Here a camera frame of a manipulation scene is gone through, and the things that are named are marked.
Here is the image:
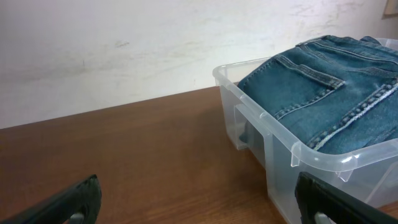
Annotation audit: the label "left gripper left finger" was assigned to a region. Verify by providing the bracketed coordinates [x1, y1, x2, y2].
[1, 174, 102, 224]

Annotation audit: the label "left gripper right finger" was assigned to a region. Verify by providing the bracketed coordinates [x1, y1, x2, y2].
[295, 172, 397, 224]

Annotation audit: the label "dark blue jeans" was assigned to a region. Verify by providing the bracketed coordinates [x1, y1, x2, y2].
[238, 35, 397, 154]

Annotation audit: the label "clear plastic storage container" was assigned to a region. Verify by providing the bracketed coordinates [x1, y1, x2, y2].
[213, 39, 397, 223]

